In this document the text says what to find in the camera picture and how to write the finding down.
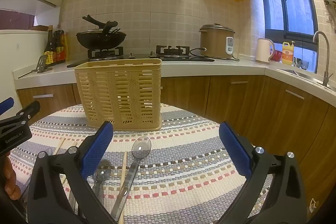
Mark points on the white kitchen countertop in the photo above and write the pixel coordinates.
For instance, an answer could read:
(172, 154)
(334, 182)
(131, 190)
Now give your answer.
(183, 69)

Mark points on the cream electric kettle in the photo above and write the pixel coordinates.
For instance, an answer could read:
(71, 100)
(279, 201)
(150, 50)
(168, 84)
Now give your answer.
(262, 52)

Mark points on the metal faucet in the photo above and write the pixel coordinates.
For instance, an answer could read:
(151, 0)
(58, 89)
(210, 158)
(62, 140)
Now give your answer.
(326, 74)

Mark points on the wooden kitchen cabinet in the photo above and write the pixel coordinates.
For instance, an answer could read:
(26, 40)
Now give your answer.
(236, 98)

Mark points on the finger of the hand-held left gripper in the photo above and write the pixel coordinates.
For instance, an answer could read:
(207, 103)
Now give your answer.
(29, 109)
(6, 105)

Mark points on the white wall outlet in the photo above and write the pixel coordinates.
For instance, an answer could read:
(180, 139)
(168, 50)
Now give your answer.
(328, 18)

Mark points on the metal rack stand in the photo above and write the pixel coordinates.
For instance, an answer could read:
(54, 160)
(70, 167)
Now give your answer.
(42, 64)

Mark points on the dark soy sauce bottle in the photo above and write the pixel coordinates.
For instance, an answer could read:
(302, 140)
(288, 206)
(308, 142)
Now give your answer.
(49, 53)

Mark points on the steel sink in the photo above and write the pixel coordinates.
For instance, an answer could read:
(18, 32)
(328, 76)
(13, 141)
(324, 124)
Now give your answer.
(302, 75)

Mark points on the wooden chopstick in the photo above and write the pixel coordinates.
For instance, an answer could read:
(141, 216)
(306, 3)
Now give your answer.
(73, 144)
(122, 176)
(59, 146)

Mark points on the black gas stove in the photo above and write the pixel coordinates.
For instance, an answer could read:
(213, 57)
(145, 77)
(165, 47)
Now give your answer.
(141, 56)

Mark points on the dark framed window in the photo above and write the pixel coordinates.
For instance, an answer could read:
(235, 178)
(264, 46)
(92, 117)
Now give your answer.
(291, 3)

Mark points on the white refrigerator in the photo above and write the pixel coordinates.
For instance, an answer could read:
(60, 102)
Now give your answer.
(21, 50)

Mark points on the brown knife block box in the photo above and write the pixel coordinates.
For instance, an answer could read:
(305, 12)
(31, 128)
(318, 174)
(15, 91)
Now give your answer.
(212, 43)

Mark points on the black wok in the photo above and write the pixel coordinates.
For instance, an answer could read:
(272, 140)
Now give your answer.
(99, 40)

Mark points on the person's left hand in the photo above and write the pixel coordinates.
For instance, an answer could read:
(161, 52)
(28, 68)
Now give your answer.
(11, 179)

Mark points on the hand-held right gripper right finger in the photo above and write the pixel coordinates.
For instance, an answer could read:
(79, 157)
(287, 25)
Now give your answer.
(235, 150)

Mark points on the yellow dish soap bottle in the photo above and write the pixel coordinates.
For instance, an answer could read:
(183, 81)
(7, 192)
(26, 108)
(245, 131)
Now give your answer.
(288, 54)

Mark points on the red label sauce bottle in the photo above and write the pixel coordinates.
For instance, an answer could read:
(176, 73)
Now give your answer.
(59, 48)

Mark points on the red cup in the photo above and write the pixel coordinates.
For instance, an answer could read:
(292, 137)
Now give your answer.
(277, 56)

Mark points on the black wok lid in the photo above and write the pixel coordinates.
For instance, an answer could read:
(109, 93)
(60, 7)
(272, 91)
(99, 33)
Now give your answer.
(106, 28)

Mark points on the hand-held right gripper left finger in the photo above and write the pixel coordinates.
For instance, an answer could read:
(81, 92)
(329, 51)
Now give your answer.
(97, 146)

